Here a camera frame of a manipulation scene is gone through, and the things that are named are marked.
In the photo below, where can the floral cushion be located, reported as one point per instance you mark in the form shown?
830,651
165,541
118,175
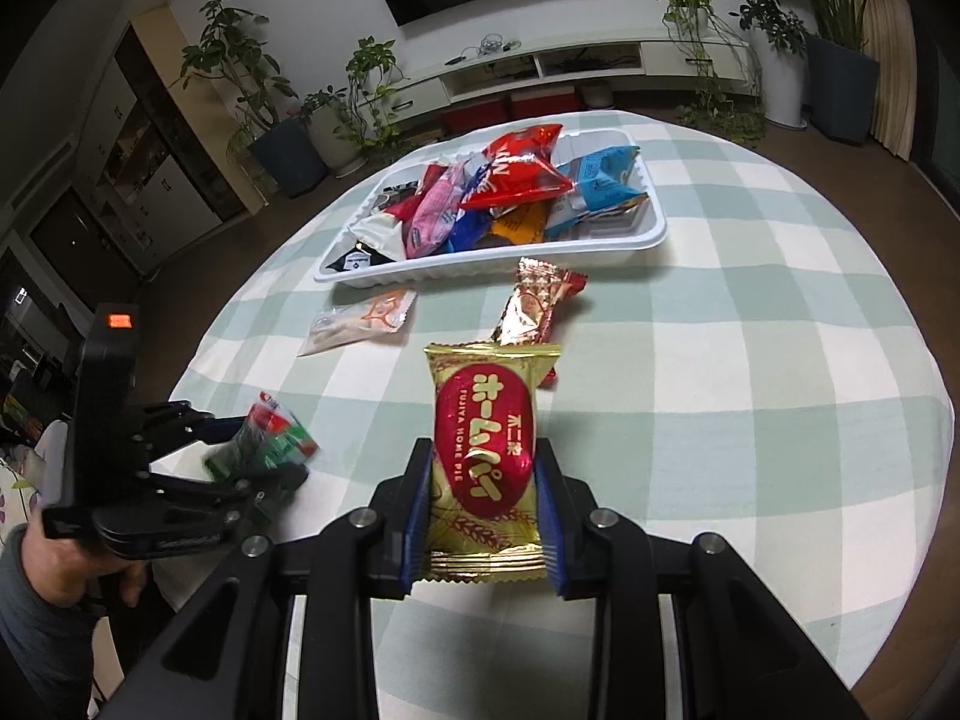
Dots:
22,480

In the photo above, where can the white plastic tray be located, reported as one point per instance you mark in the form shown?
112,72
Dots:
525,259

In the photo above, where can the puffy red snack packet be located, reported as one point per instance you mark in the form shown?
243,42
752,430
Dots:
517,169

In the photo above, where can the clear packet with orange print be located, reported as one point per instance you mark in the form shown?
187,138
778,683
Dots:
360,322

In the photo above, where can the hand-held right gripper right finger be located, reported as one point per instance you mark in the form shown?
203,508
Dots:
551,540

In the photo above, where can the gold and red patterned packet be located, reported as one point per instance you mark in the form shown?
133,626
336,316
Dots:
532,300

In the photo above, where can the person's left hand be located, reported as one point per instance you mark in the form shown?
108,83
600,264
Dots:
67,562

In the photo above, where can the tall plant in dark pot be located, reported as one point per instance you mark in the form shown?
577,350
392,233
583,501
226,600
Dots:
289,154

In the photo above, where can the green snack packet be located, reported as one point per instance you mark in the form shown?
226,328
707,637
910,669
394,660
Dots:
277,439

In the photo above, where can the bushy plant in white pot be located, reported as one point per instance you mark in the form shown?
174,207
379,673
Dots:
784,82

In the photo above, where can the pink snack packet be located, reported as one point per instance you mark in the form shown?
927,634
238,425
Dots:
435,217

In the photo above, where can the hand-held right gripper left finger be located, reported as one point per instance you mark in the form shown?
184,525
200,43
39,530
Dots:
416,532

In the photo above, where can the gold packet with red oval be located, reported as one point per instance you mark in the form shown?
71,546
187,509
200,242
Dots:
487,427

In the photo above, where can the trailing green plant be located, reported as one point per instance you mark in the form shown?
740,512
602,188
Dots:
686,4
371,64

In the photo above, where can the long orange snack packet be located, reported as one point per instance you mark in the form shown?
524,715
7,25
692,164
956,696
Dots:
521,225

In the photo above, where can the person's left forearm grey sleeve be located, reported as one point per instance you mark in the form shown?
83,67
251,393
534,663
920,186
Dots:
37,637

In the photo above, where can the white television cabinet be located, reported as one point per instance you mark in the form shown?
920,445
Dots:
667,56

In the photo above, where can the long dark blue snack packet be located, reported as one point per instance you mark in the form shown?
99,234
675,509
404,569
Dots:
469,232

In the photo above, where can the beige curtain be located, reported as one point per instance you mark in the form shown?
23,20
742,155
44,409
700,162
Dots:
892,52

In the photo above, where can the small red candy packet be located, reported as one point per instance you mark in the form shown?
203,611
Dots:
405,204

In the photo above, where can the white display cabinet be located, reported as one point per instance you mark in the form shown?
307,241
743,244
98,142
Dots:
172,187

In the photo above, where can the white and red snack packet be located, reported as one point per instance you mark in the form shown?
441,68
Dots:
382,229

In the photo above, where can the large-leaf plant in dark pot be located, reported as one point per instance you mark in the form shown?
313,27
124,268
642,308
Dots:
844,82

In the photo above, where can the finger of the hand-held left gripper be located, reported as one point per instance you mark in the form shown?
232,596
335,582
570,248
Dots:
217,495
180,427

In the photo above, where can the light blue snack packet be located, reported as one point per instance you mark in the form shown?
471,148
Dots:
600,180

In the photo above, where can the small plant in white pot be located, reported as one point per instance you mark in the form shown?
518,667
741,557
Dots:
334,135

